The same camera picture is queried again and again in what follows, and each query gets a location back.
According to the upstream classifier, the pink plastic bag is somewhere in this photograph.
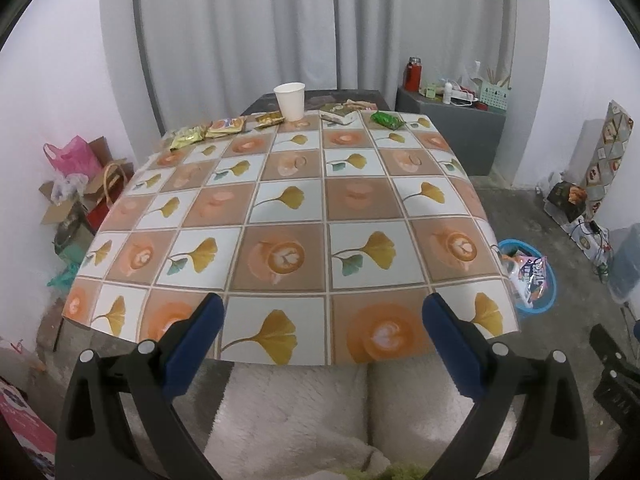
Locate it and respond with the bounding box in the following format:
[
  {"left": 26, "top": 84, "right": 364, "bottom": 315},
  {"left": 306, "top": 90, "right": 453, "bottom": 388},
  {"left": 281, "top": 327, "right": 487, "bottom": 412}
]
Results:
[{"left": 42, "top": 136, "right": 102, "bottom": 179}]

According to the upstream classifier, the gold snack packet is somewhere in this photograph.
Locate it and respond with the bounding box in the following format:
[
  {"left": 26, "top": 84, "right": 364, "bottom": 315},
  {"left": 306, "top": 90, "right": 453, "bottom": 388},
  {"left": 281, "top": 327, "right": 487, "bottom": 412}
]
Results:
[{"left": 169, "top": 125, "right": 208, "bottom": 152}]

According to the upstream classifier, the pink blue snack bag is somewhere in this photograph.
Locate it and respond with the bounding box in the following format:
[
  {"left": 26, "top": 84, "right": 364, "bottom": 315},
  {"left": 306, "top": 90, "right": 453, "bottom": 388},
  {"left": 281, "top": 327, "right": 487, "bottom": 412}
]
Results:
[{"left": 502, "top": 250, "right": 548, "bottom": 309}]

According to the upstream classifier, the small white bottle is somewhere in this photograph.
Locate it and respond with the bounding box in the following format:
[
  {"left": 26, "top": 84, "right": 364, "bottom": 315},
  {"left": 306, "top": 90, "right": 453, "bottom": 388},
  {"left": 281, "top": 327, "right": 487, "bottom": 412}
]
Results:
[{"left": 442, "top": 81, "right": 454, "bottom": 104}]

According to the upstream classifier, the red gift bag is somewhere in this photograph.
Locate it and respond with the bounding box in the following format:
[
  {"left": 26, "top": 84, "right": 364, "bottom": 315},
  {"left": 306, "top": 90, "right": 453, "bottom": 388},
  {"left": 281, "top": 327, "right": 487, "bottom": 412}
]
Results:
[{"left": 81, "top": 159, "right": 131, "bottom": 232}]

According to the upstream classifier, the small green snack packet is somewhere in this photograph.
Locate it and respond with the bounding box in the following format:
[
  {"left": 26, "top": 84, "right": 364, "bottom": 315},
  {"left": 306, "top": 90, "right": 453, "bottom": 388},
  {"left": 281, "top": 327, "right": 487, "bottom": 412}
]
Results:
[{"left": 371, "top": 110, "right": 405, "bottom": 130}]

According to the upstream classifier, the white paper cup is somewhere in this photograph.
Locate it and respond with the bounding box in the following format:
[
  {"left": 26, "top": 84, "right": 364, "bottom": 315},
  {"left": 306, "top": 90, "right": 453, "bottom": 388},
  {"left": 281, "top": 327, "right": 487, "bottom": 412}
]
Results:
[{"left": 273, "top": 82, "right": 306, "bottom": 122}]

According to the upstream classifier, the grey curtain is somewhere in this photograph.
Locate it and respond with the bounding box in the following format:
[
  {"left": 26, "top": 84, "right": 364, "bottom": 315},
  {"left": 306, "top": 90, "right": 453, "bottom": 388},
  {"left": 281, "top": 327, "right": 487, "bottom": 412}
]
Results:
[{"left": 98, "top": 0, "right": 547, "bottom": 137}]

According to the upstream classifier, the mint green desk calendar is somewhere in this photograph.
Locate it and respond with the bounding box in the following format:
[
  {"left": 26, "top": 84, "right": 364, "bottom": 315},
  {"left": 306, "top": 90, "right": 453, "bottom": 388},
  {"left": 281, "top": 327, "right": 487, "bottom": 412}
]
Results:
[{"left": 478, "top": 80, "right": 510, "bottom": 112}]

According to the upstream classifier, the grey cabinet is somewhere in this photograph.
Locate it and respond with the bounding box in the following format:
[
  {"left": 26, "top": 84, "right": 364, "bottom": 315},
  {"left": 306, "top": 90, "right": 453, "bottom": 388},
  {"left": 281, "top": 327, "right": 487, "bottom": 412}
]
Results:
[{"left": 395, "top": 88, "right": 506, "bottom": 177}]

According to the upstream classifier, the red thermos bottle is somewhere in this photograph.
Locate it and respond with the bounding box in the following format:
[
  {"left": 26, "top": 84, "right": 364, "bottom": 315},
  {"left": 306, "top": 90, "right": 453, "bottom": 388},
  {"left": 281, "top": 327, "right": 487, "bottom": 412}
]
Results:
[{"left": 404, "top": 56, "right": 422, "bottom": 92}]

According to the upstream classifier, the orange snack packet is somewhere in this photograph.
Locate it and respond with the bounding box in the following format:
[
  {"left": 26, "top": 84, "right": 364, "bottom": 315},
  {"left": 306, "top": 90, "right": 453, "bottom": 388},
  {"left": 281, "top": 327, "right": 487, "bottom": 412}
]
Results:
[{"left": 205, "top": 116, "right": 245, "bottom": 139}]

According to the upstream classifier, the patterned tablecloth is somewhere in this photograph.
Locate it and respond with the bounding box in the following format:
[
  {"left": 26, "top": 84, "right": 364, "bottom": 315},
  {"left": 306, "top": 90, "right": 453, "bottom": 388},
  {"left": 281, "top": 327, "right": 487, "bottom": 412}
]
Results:
[{"left": 63, "top": 112, "right": 518, "bottom": 365}]

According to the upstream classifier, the blue mesh trash bin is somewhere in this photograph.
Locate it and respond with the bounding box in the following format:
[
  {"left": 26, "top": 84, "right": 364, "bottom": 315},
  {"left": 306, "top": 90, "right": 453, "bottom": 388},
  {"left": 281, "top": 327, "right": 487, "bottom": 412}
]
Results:
[{"left": 497, "top": 238, "right": 558, "bottom": 318}]

